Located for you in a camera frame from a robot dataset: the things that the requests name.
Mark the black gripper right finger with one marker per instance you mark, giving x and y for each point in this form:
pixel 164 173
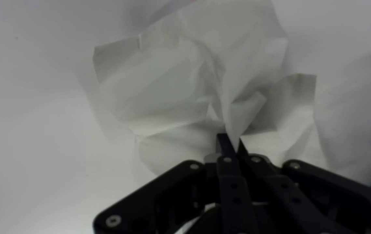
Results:
pixel 306 199

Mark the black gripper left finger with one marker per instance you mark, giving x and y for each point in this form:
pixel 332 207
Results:
pixel 232 195

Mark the white paper towel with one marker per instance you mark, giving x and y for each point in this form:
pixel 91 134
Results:
pixel 172 86

